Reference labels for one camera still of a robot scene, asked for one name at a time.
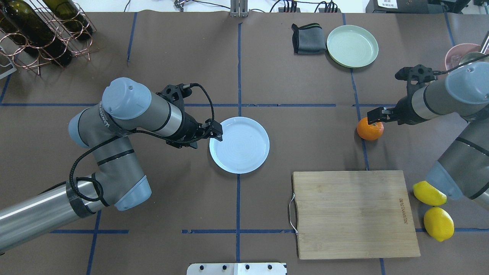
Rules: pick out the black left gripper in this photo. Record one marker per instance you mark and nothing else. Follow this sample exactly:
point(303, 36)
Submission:
point(188, 129)

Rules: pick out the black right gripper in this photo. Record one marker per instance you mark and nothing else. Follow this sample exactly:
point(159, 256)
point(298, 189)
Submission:
point(405, 110)

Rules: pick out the orange fruit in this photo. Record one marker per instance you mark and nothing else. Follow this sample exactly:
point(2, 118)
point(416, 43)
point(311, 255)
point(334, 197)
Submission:
point(369, 132)

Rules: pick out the light blue plate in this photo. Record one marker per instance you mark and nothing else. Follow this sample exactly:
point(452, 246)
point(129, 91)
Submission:
point(244, 147)

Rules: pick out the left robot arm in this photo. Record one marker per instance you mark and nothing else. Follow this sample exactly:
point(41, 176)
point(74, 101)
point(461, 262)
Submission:
point(109, 173)

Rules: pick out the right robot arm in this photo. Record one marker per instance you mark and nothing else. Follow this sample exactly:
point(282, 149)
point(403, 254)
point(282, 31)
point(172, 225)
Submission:
point(462, 171)

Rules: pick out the light green plate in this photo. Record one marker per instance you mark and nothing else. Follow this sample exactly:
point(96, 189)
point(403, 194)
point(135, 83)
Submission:
point(352, 46)

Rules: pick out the yellow lemon upper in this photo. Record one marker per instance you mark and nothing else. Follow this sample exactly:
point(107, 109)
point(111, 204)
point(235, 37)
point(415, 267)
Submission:
point(428, 194)

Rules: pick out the pink bowl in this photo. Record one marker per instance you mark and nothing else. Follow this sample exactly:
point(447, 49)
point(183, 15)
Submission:
point(454, 55)

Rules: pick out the bamboo cutting board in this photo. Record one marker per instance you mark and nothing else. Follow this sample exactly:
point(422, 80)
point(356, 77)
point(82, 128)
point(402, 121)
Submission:
point(353, 215)

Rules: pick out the grey folded cloth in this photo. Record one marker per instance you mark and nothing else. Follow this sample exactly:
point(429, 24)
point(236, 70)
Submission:
point(308, 39)

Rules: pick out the metal ice scoop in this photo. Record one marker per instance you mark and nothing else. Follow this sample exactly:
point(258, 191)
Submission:
point(471, 56)

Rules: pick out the yellow lemon near edge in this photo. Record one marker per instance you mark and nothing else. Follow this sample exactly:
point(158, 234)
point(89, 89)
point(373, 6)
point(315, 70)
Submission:
point(438, 224)

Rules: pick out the dark green wine bottle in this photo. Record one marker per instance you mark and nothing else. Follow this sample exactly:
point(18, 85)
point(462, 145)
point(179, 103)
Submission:
point(38, 33)

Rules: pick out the copper wire bottle rack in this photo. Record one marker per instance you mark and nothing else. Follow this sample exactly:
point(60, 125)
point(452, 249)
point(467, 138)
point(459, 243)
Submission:
point(16, 48)

